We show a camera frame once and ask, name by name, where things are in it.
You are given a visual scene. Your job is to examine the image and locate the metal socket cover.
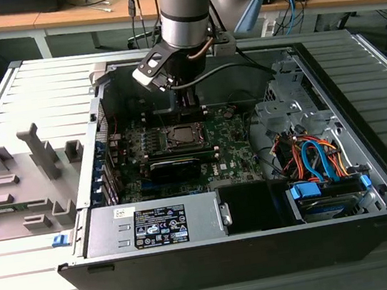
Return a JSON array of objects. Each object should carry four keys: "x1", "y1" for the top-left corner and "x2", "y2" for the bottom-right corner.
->
[{"x1": 164, "y1": 120, "x2": 211, "y2": 150}]

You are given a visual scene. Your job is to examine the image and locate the CPU socket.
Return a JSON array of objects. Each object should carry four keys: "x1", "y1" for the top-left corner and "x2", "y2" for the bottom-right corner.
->
[{"x1": 162, "y1": 119, "x2": 212, "y2": 151}]

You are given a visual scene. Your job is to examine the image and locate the installed RAM stick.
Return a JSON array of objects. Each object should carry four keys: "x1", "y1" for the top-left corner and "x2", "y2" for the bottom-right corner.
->
[{"x1": 148, "y1": 143, "x2": 214, "y2": 164}]

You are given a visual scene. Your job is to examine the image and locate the green motherboard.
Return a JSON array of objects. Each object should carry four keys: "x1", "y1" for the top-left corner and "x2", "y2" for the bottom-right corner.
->
[{"x1": 103, "y1": 98, "x2": 268, "y2": 206}]

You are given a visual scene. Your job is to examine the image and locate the metal drive cage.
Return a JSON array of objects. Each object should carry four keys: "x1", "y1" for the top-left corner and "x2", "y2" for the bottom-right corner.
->
[{"x1": 248, "y1": 52, "x2": 339, "y2": 136}]

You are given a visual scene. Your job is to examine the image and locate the black graphics card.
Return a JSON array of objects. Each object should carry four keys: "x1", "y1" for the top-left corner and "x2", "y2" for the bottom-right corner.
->
[{"x1": 148, "y1": 155, "x2": 203, "y2": 187}]

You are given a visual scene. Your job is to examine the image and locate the black plastic shroud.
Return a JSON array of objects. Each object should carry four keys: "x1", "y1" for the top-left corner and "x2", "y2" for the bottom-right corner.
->
[{"x1": 216, "y1": 176, "x2": 294, "y2": 238}]

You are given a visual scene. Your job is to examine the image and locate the grey power supply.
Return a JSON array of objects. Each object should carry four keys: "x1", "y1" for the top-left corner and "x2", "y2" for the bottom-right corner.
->
[{"x1": 79, "y1": 189, "x2": 235, "y2": 259}]

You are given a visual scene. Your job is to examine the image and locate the hard disk in blue carrier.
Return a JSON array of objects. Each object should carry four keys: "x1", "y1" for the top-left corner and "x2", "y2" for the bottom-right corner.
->
[{"x1": 284, "y1": 170, "x2": 377, "y2": 226}]

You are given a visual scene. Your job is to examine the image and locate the grey parts rack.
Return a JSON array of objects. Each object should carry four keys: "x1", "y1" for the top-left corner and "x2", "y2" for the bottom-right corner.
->
[{"x1": 0, "y1": 116, "x2": 96, "y2": 241}]

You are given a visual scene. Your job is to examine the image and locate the black PC case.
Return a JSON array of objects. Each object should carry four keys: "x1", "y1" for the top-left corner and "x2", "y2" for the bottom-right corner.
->
[{"x1": 30, "y1": 23, "x2": 387, "y2": 290}]

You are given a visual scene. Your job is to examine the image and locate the blue case latch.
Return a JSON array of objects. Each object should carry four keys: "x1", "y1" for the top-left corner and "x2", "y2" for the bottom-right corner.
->
[{"x1": 50, "y1": 233, "x2": 70, "y2": 249}]

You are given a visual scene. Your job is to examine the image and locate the green RAM stick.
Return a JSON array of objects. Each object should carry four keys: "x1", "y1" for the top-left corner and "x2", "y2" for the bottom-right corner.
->
[{"x1": 0, "y1": 202, "x2": 18, "y2": 216}]

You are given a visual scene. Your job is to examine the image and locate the copper coloured cable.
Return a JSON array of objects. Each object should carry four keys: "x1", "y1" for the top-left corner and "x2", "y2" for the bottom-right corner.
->
[{"x1": 184, "y1": 37, "x2": 217, "y2": 61}]

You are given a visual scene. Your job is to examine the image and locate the black camera cable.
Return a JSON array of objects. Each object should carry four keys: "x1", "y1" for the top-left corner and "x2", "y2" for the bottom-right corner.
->
[{"x1": 167, "y1": 58, "x2": 277, "y2": 91}]

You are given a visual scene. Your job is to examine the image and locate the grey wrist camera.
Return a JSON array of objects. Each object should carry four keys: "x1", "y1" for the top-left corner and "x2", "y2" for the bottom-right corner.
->
[{"x1": 210, "y1": 30, "x2": 239, "y2": 57}]

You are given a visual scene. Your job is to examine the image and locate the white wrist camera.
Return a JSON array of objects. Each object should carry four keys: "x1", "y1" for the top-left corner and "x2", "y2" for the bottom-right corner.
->
[{"x1": 128, "y1": 42, "x2": 176, "y2": 96}]

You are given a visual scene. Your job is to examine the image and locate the blue flat wire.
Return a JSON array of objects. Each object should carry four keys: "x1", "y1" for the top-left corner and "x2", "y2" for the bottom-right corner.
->
[{"x1": 299, "y1": 134, "x2": 343, "y2": 186}]

